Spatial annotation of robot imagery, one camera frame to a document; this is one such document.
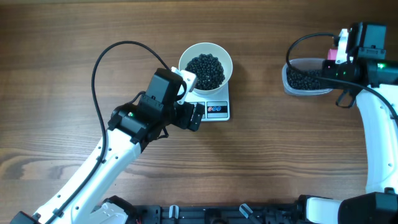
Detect black beans pile in container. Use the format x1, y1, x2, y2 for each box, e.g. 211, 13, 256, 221
286, 68, 321, 90

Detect white bowl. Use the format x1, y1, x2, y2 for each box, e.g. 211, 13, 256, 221
178, 42, 233, 90

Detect pink scoop blue handle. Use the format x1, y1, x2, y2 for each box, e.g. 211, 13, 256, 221
327, 49, 338, 60

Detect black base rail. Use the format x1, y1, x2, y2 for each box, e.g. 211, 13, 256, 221
99, 195, 352, 224

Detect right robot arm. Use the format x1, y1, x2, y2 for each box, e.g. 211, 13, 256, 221
301, 22, 397, 223

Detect left black camera cable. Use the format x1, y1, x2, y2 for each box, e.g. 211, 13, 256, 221
45, 40, 172, 224

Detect black beans in bowl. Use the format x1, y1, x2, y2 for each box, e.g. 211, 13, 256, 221
185, 54, 225, 90

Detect white digital kitchen scale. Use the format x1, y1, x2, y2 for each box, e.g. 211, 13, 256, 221
185, 83, 230, 122

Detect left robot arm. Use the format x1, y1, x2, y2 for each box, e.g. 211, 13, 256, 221
11, 68, 205, 223

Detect clear plastic container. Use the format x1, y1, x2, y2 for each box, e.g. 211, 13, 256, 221
282, 58, 332, 96

